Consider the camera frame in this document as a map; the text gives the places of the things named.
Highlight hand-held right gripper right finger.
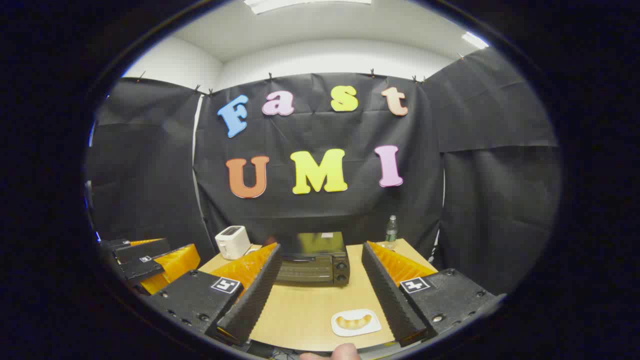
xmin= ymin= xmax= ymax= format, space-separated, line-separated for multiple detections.
xmin=361 ymin=240 xmax=505 ymax=348

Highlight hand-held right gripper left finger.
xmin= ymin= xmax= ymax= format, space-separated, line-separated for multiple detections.
xmin=144 ymin=242 xmax=283 ymax=347

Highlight golden croissant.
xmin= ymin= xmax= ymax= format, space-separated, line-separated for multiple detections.
xmin=336 ymin=314 xmax=373 ymax=331

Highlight black electric oven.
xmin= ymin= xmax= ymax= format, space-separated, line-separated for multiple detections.
xmin=274 ymin=231 xmax=351 ymax=287

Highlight white square plate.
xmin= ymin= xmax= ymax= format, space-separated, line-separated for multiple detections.
xmin=331 ymin=308 xmax=382 ymax=337

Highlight white toaster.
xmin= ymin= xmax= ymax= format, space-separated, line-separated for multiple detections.
xmin=215 ymin=225 xmax=252 ymax=260

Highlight clear plastic water bottle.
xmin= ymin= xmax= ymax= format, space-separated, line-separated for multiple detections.
xmin=385 ymin=215 xmax=399 ymax=250

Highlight black backdrop cloth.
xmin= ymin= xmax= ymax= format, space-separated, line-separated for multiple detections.
xmin=86 ymin=47 xmax=561 ymax=296

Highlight small ceiling light panel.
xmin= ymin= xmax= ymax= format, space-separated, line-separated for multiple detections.
xmin=461 ymin=31 xmax=490 ymax=50

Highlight long ceiling light panel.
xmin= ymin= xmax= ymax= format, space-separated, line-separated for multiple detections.
xmin=244 ymin=0 xmax=373 ymax=15

